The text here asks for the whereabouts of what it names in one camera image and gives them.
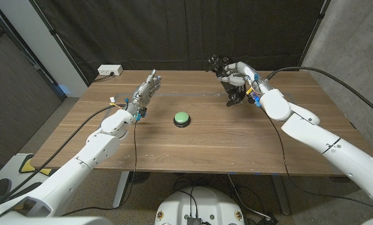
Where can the green push button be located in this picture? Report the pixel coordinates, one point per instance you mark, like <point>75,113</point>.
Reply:
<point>182,118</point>

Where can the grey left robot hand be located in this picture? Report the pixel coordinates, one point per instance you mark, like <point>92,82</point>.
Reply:
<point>144,93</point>

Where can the white floor mat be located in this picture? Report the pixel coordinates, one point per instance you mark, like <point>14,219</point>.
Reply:
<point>9,170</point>

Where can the black backdrop stand pole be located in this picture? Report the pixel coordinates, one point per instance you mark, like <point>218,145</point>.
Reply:
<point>312,34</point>
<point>61,43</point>

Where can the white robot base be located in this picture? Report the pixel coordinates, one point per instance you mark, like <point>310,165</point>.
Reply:
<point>201,203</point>

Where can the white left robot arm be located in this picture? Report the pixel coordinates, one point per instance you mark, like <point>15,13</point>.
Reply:
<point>95,150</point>

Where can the white power strip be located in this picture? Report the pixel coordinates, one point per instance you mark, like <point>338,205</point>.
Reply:
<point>109,69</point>

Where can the grey table leg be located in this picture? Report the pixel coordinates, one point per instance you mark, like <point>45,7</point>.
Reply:
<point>120,190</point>
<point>281,195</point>

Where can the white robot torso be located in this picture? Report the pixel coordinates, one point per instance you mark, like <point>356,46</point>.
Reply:
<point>48,221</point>

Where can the black backdrop curtain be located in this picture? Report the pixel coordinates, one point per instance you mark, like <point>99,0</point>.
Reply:
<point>186,31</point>

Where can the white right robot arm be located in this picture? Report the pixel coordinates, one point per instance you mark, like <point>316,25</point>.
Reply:
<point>314,134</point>

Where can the black round stand base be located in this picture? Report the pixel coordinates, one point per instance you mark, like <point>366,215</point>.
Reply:
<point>139,177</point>

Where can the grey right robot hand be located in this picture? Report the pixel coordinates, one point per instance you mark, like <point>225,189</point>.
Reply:
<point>244,73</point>

